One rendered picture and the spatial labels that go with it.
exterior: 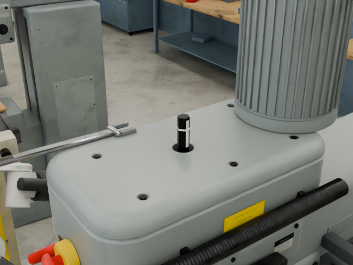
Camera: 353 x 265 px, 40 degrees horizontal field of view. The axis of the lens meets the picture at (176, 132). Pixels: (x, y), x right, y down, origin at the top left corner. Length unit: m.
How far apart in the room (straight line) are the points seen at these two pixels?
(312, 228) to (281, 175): 0.23
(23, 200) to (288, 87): 0.80
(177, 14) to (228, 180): 7.45
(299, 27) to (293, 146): 0.20
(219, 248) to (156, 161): 0.17
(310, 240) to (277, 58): 0.40
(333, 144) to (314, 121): 0.27
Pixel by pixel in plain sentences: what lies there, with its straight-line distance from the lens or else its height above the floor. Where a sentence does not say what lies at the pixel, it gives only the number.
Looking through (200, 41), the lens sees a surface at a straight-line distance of 7.13.
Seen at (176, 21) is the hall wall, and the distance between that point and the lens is 8.21.
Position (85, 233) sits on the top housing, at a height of 1.85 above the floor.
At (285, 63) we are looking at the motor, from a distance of 0.86.
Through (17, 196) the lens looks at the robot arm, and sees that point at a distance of 1.37.
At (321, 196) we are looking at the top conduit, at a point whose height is 1.80.
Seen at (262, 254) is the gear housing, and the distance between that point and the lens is 0.94.
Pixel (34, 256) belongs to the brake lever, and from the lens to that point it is 0.92.
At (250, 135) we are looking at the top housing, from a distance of 0.89.
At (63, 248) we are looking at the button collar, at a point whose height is 1.79.
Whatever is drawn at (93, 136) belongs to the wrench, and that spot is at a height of 1.90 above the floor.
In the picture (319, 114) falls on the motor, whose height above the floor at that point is 1.93.
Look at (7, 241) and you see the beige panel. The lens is 2.97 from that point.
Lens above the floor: 2.30
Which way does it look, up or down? 27 degrees down
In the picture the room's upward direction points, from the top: straight up
